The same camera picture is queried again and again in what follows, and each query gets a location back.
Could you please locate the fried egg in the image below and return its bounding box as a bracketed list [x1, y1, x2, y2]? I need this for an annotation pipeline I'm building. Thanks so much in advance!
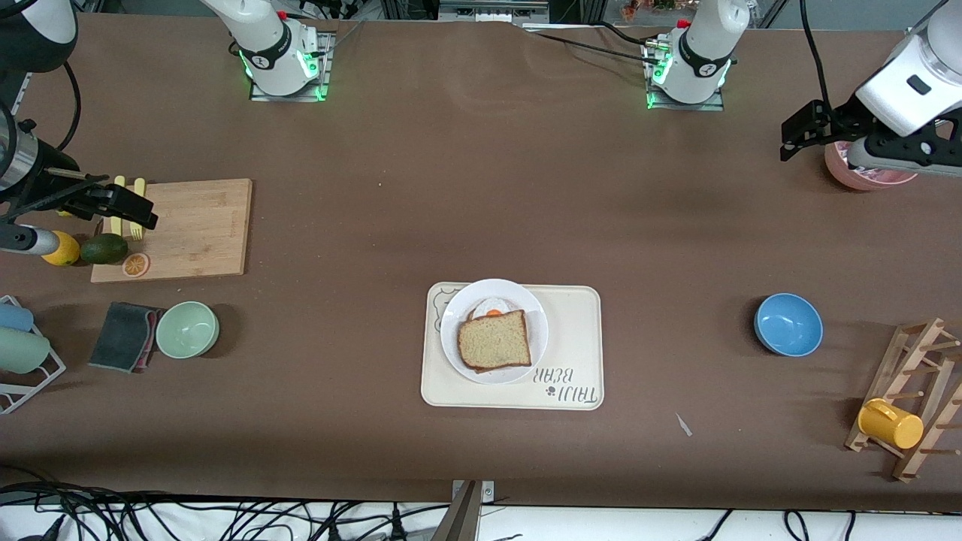
[472, 298, 523, 320]

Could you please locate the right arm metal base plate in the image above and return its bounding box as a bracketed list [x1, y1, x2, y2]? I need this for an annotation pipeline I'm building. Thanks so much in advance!
[250, 29, 333, 103]

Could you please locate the white round plate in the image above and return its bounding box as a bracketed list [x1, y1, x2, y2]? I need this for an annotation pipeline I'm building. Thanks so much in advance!
[440, 279, 549, 385]

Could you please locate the blue bowl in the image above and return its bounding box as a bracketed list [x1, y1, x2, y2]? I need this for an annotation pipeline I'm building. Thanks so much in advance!
[754, 293, 824, 358]

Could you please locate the black floor cable tangle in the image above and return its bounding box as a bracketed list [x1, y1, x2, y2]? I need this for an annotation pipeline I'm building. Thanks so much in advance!
[0, 464, 452, 541]

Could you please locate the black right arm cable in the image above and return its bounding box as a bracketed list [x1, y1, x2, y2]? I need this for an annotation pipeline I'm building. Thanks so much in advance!
[60, 60, 82, 151]

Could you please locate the grey folded cloth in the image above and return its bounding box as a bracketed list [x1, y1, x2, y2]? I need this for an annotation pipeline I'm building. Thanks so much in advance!
[88, 301, 168, 373]

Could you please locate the white wire rack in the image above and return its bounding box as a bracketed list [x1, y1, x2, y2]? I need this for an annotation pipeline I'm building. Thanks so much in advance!
[0, 295, 67, 416]

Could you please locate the yellow mug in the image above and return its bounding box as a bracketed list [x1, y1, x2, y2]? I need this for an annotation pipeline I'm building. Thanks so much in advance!
[858, 398, 924, 450]

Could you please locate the sage green cup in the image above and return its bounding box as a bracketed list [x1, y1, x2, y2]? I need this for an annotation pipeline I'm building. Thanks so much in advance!
[0, 328, 52, 375]

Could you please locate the mint green bowl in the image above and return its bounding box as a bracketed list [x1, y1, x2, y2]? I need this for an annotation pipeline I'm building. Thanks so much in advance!
[156, 301, 220, 359]

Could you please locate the wooden peg rack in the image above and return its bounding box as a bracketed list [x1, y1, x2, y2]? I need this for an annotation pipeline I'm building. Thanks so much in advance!
[845, 318, 962, 483]

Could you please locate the cream bear print tray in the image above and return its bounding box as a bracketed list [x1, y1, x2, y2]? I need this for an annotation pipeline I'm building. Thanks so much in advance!
[420, 283, 604, 411]

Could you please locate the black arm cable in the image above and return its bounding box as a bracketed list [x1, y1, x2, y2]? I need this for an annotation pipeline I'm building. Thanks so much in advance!
[60, 60, 82, 151]
[799, 0, 832, 115]

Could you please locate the dark green avocado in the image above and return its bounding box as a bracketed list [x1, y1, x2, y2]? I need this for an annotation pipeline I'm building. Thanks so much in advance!
[80, 233, 129, 265]

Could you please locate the black tabletop cable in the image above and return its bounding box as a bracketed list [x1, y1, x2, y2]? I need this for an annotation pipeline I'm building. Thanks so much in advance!
[524, 26, 666, 67]

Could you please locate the dark equipment frame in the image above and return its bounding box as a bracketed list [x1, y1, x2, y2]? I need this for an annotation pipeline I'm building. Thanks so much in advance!
[380, 0, 611, 25]

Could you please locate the bamboo cutting board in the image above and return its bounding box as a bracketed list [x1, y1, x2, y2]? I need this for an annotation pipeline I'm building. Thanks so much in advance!
[90, 178, 254, 284]

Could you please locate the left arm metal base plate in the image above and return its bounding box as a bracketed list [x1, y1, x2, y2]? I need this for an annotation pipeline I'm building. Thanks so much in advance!
[644, 41, 727, 112]

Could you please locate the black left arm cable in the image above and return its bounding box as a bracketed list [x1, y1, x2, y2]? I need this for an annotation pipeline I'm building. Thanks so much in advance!
[799, 0, 832, 115]

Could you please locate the light blue cup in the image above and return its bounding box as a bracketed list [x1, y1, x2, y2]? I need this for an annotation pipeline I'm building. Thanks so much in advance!
[0, 303, 35, 333]

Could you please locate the pink bowl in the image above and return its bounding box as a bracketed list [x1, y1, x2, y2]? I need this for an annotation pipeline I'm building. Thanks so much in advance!
[824, 139, 921, 192]

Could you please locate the yellow plastic fork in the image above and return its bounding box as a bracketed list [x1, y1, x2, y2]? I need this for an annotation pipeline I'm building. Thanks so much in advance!
[130, 178, 147, 241]

